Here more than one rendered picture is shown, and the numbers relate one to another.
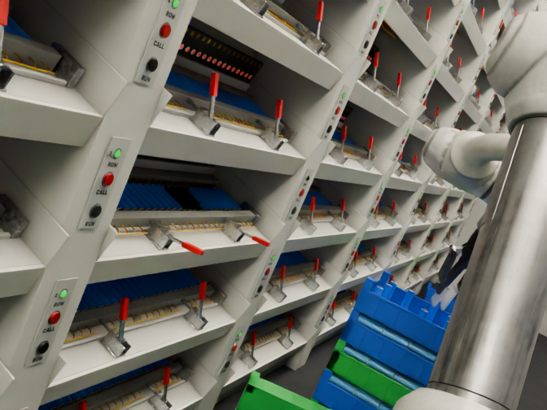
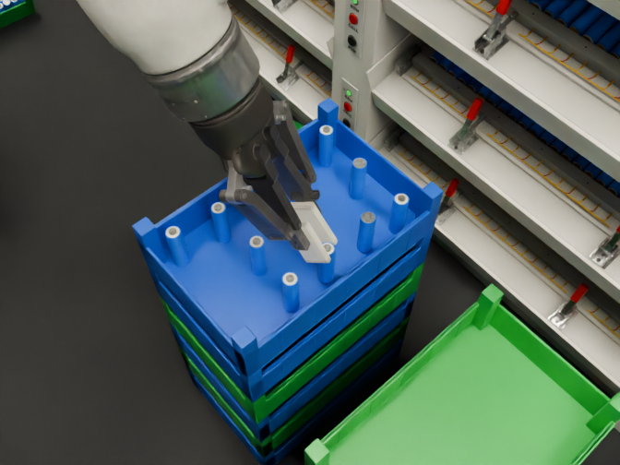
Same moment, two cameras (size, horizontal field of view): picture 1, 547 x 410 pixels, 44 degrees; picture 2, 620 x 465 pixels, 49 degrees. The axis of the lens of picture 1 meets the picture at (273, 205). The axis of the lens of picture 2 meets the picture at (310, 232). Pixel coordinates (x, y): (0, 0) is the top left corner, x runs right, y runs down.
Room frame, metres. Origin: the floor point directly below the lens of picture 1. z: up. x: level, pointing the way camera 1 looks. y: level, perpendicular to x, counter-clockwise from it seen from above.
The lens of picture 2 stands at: (1.83, -0.83, 1.12)
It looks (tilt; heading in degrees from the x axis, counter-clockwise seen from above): 57 degrees down; 119
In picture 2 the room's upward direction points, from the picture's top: straight up
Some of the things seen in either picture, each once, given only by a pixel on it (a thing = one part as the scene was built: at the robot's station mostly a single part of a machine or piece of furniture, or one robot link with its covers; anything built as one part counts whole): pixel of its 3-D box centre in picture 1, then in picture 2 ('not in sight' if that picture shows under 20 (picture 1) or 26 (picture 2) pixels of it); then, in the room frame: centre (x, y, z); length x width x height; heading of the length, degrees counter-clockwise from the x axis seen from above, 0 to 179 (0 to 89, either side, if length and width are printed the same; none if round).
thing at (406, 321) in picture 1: (426, 316); (291, 227); (1.59, -0.44, 0.44); 0.30 x 0.20 x 0.08; 70
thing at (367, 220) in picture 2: (406, 302); (365, 232); (1.67, -0.40, 0.44); 0.02 x 0.02 x 0.06
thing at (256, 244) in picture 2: not in sight; (257, 256); (1.58, -0.49, 0.44); 0.02 x 0.02 x 0.06
